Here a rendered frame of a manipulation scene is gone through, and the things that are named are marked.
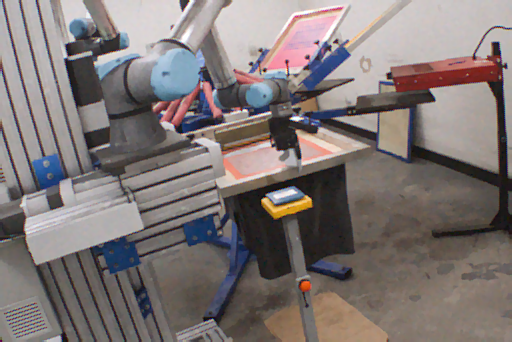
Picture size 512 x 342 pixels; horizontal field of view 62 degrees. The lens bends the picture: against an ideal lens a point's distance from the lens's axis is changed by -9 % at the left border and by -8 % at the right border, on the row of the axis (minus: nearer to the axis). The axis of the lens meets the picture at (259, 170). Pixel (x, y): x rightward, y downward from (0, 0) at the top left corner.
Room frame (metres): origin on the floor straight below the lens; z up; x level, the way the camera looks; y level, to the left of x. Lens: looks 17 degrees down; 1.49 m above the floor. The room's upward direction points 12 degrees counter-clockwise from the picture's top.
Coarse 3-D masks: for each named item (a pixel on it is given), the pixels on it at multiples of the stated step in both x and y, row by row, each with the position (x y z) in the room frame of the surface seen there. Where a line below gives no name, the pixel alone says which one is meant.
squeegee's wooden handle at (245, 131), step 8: (264, 120) 2.17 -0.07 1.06; (232, 128) 2.13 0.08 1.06; (240, 128) 2.14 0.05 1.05; (248, 128) 2.14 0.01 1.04; (256, 128) 2.15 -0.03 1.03; (264, 128) 2.16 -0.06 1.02; (216, 136) 2.11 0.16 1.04; (224, 136) 2.12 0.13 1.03; (232, 136) 2.12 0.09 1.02; (240, 136) 2.13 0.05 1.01; (248, 136) 2.14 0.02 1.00; (224, 144) 2.11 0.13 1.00
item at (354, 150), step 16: (320, 128) 2.07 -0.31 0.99; (336, 144) 1.85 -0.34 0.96; (352, 144) 1.71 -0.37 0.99; (320, 160) 1.59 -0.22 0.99; (336, 160) 1.61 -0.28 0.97; (352, 160) 1.62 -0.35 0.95; (256, 176) 1.55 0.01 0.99; (272, 176) 1.55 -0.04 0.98; (288, 176) 1.56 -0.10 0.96; (224, 192) 1.51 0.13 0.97; (240, 192) 1.52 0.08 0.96
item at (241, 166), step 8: (224, 152) 2.13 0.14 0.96; (256, 152) 2.01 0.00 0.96; (264, 152) 1.98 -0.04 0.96; (224, 160) 1.99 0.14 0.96; (232, 160) 1.96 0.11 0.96; (240, 160) 1.93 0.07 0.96; (248, 160) 1.90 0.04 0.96; (256, 160) 1.88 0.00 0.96; (264, 160) 1.85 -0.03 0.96; (272, 160) 1.83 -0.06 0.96; (232, 168) 1.84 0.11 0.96; (240, 168) 1.81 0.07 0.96; (248, 168) 1.79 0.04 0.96; (256, 168) 1.77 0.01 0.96; (264, 168) 1.74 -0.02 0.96; (272, 168) 1.72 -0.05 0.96; (240, 176) 1.70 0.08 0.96; (248, 176) 1.68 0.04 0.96
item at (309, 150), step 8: (256, 144) 2.15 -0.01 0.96; (304, 144) 1.98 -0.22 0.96; (312, 144) 1.95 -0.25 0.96; (272, 152) 1.95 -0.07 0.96; (280, 152) 1.93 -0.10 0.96; (304, 152) 1.85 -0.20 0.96; (312, 152) 1.83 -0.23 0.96; (320, 152) 1.81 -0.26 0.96; (328, 152) 1.78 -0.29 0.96; (304, 160) 1.75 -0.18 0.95
